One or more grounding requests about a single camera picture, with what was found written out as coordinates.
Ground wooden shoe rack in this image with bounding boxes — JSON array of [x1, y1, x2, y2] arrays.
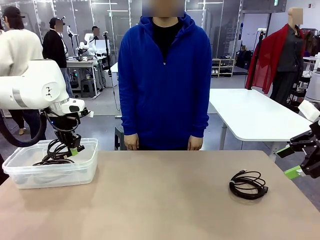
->
[[211, 57, 236, 78]]

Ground red shawl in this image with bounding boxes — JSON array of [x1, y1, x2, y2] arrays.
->
[[246, 24, 305, 94]]

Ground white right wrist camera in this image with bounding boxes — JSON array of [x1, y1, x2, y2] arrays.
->
[[297, 99, 320, 123]]

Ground dark grey plastic stool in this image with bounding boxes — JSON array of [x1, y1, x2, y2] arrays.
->
[[114, 124, 126, 151]]

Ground person left hand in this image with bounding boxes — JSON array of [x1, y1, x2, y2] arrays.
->
[[187, 134, 203, 151]]

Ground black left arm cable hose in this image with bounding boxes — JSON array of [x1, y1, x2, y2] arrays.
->
[[0, 109, 49, 148]]

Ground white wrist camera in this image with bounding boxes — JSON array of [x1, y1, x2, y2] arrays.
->
[[297, 99, 320, 123], [81, 108, 95, 119]]

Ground black bags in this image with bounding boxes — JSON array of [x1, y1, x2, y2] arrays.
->
[[236, 49, 254, 70]]

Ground seated person behind robot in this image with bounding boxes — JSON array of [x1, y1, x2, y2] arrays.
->
[[91, 25, 101, 42]]

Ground large white table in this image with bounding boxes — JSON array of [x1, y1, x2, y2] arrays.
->
[[208, 88, 313, 151]]

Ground person left forearm blue sleeve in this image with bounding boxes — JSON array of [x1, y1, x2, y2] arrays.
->
[[189, 97, 210, 138]]

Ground black power cable square connector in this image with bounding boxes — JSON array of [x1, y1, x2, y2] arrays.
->
[[32, 159, 73, 167]]

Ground grey cylindrical machine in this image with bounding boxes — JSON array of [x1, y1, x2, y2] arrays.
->
[[305, 74, 320, 104]]

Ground person in blue hoodie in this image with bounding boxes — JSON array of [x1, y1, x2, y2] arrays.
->
[[118, 11, 213, 151]]

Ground black camera stand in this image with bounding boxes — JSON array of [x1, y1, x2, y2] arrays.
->
[[103, 31, 112, 77]]

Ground black cable coil grey tie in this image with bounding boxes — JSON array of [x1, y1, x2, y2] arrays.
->
[[42, 138, 76, 161]]

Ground white desk with metal legs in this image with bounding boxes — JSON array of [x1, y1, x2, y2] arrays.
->
[[109, 62, 124, 118]]

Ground person right hand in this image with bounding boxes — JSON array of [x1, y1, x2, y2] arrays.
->
[[124, 132, 140, 151]]

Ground clear plastic storage bin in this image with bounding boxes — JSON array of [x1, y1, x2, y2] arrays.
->
[[1, 137, 99, 190]]

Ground man in black jacket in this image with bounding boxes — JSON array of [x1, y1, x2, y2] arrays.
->
[[42, 16, 74, 99]]

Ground person right forearm blue sleeve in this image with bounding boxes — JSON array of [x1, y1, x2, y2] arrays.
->
[[119, 97, 140, 136]]

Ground grey background workbench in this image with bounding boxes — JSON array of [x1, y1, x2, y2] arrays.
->
[[66, 59, 101, 100]]

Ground thin black USB cable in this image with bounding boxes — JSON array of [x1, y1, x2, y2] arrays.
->
[[229, 169, 270, 200]]

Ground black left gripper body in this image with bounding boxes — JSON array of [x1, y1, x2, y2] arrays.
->
[[51, 114, 82, 149]]

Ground small white background robot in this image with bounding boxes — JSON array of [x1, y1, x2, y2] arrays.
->
[[78, 32, 97, 56]]

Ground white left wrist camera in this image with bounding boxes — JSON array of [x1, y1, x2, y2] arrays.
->
[[81, 108, 95, 119]]

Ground mannequin in grey shirt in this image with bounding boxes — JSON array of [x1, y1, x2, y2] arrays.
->
[[269, 7, 306, 101]]

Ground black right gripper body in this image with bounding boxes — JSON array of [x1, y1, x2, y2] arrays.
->
[[309, 119, 320, 154]]

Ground clothes rack with dark garments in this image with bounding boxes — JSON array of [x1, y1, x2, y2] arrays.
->
[[301, 27, 320, 59]]

